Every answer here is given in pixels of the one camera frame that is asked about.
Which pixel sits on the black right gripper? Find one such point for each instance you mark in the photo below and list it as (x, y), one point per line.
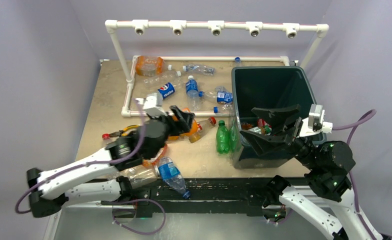
(276, 116)

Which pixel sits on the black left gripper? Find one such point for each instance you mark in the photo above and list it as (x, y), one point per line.
(185, 121)

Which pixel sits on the green cap white label bottle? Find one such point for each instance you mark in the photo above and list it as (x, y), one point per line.
(263, 130)

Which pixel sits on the red cap red label bottle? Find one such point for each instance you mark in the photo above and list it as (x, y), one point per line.
(206, 124)

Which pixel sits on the green plastic bottle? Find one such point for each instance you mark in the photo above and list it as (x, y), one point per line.
(222, 138)

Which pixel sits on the large red label water bottle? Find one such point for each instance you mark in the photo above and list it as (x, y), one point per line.
(262, 123)

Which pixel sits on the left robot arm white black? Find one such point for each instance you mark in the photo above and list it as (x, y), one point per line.
(50, 191)

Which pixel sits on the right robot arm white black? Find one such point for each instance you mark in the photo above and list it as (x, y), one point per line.
(329, 165)

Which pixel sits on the dark green plastic bin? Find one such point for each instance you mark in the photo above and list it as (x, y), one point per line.
(268, 87)

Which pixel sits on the blue label bottle upright centre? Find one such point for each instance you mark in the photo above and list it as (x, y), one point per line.
(192, 93)

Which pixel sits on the clear Pepsi bottle blue cap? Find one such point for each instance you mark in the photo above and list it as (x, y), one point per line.
(165, 91)

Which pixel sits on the clear bottle blue label right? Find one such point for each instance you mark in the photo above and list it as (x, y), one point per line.
(217, 96)

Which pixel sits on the clear bottle white cap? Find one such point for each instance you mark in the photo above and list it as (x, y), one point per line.
(167, 74)

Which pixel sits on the clear crushed bottle back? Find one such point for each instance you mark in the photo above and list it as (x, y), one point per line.
(199, 69)

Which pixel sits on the clear crushed bottle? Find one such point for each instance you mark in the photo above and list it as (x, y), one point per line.
(199, 69)
(139, 176)

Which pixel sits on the blue label water bottle front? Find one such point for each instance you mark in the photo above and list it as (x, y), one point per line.
(171, 175)

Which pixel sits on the large orange label crushed bottle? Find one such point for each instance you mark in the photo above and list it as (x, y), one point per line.
(148, 163)

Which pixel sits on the orange label bottle far corner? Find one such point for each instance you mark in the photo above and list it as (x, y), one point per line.
(149, 66)

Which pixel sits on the yellow black pliers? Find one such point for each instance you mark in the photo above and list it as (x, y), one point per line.
(124, 131)

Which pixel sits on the clear crushed bottle front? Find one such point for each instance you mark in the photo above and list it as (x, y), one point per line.
(139, 176)

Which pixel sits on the clear bottle red cap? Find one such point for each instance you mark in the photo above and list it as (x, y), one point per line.
(106, 139)

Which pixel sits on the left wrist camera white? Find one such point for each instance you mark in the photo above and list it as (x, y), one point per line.
(153, 105)

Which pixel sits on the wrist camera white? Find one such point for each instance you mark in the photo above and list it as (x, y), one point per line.
(315, 124)
(153, 105)

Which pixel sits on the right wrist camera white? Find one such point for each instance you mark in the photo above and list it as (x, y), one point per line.
(315, 124)

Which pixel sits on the black table front rail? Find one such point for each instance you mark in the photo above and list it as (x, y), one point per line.
(236, 195)

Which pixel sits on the white PVC pipe frame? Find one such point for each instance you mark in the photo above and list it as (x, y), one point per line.
(254, 28)

